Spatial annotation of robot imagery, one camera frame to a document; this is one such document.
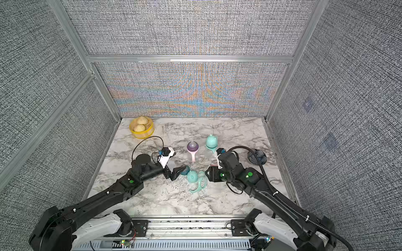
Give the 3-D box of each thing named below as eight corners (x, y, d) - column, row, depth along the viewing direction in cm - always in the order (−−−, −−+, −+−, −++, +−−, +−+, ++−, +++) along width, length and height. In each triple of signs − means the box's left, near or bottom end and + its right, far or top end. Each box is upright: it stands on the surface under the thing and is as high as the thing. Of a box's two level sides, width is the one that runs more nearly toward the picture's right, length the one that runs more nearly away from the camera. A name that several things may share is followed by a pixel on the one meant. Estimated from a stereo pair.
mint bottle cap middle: (187, 182, 90) (186, 179, 86) (187, 174, 93) (187, 170, 90) (198, 182, 90) (197, 179, 86) (198, 174, 93) (198, 170, 90)
